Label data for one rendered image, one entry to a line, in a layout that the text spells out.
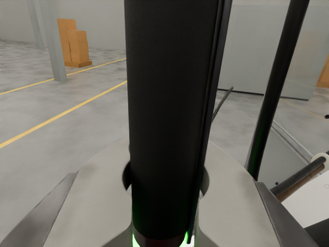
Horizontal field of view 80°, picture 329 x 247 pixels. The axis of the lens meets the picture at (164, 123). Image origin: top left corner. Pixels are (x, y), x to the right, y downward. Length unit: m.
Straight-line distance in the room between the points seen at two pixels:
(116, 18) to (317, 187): 13.65
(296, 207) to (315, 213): 0.04
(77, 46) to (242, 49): 5.62
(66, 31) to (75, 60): 1.00
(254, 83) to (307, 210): 5.28
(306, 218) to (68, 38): 8.28
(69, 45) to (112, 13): 6.04
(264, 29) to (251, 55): 0.61
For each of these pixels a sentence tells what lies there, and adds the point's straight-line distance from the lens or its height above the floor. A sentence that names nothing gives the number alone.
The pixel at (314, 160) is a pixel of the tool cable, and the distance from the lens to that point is 0.40.
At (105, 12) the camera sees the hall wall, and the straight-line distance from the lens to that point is 14.21.
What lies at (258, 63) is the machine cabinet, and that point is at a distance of 5.64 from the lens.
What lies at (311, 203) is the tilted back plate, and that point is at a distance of 0.54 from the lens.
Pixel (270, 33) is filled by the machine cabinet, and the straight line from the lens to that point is 5.60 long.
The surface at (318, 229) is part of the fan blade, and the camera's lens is 0.29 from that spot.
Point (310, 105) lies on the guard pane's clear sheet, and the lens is 1.22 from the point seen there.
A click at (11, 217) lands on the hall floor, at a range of 2.29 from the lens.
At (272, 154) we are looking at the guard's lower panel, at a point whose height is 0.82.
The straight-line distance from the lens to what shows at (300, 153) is 1.25.
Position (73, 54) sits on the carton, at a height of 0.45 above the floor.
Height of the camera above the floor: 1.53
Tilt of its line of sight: 26 degrees down
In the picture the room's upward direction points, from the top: 3 degrees clockwise
